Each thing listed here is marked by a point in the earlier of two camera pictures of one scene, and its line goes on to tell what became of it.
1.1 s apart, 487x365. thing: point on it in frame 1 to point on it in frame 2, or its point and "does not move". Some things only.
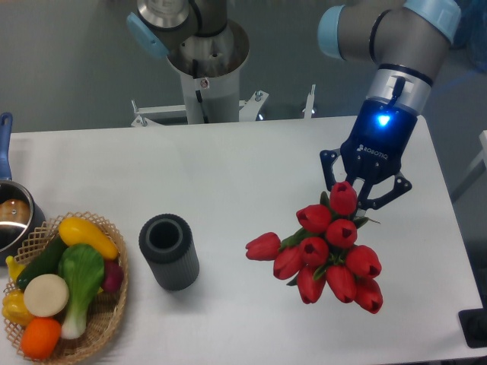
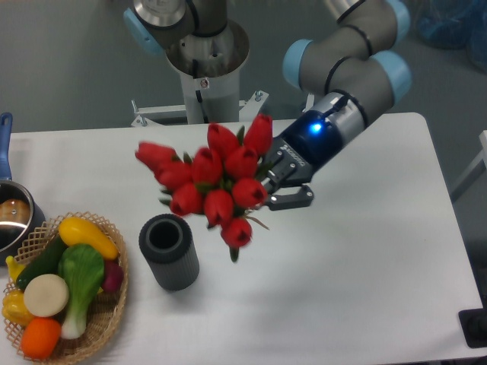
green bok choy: [81, 271] does not move
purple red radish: [113, 275] does not move
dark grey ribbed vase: [167, 241] does not move
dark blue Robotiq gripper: [373, 150] to [310, 146]
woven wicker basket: [104, 311] does not move
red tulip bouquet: [319, 253] to [219, 181]
